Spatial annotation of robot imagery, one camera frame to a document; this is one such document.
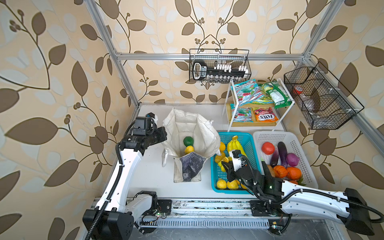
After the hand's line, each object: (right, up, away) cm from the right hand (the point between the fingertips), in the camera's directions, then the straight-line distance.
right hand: (223, 164), depth 75 cm
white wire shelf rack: (+23, +20, +14) cm, 34 cm away
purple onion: (+40, 0, +7) cm, 40 cm away
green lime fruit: (-19, +9, +19) cm, 28 cm away
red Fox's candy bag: (+28, +25, +15) cm, 41 cm away
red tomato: (+30, +5, +15) cm, 34 cm away
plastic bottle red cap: (+46, +34, +6) cm, 58 cm away
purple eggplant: (+38, +1, +13) cm, 41 cm away
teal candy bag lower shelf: (+14, +26, +14) cm, 32 cm away
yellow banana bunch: (+10, +7, +18) cm, 21 cm away
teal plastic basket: (-1, -12, +4) cm, 12 cm away
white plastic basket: (+45, +6, +16) cm, 49 cm away
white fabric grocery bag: (-24, +20, +19) cm, 37 cm away
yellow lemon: (-18, +4, +16) cm, 24 cm away
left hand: (-29, +16, +1) cm, 33 cm away
